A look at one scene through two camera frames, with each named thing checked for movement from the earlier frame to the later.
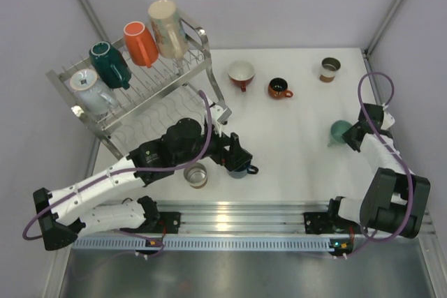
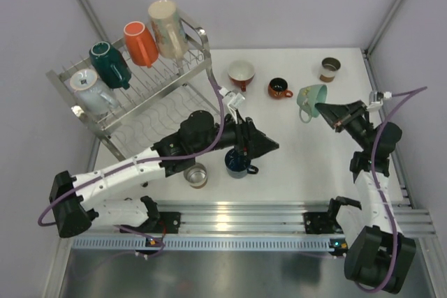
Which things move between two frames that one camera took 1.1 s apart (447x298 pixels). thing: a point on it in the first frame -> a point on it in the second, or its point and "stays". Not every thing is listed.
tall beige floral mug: (169, 29) stays
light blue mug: (90, 93) stays
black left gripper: (240, 156) -> (251, 142)
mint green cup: (337, 130) -> (307, 95)
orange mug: (140, 45) stays
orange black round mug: (278, 88) stays
